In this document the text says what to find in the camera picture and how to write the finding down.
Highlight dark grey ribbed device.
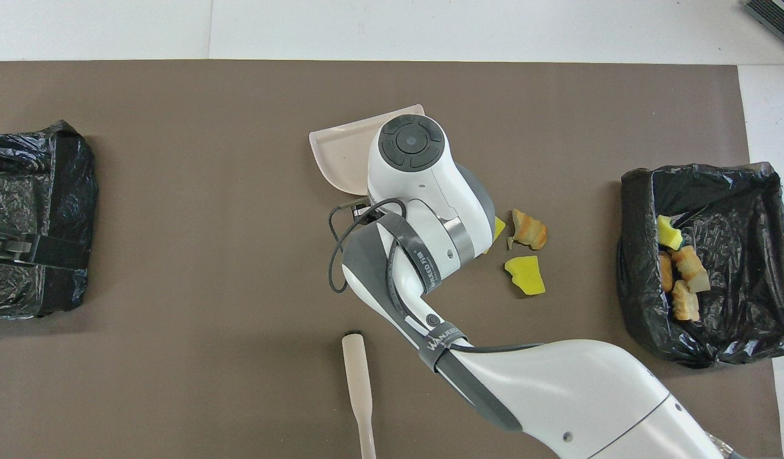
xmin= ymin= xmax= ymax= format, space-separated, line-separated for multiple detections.
xmin=743 ymin=0 xmax=784 ymax=55

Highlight yellow sponge piece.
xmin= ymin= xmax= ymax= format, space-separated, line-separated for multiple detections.
xmin=483 ymin=216 xmax=507 ymax=254
xmin=657 ymin=215 xmax=685 ymax=251
xmin=504 ymin=256 xmax=547 ymax=296

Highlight brown table mat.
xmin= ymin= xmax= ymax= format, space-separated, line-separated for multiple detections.
xmin=0 ymin=61 xmax=783 ymax=459

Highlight striped croissant piece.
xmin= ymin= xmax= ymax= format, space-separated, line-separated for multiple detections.
xmin=507 ymin=208 xmax=548 ymax=251
xmin=671 ymin=245 xmax=711 ymax=294
xmin=672 ymin=279 xmax=702 ymax=322

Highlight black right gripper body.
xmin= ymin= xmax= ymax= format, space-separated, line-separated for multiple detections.
xmin=347 ymin=201 xmax=381 ymax=225

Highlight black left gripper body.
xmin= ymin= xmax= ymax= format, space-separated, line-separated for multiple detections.
xmin=0 ymin=233 xmax=91 ymax=270

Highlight beige hand brush black bristles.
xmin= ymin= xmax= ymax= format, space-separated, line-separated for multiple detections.
xmin=342 ymin=331 xmax=378 ymax=459

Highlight beige plastic dustpan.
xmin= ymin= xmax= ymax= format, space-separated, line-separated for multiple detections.
xmin=309 ymin=104 xmax=426 ymax=195

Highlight black bag lined bin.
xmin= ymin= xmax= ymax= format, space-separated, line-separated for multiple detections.
xmin=0 ymin=120 xmax=99 ymax=321
xmin=616 ymin=162 xmax=784 ymax=369

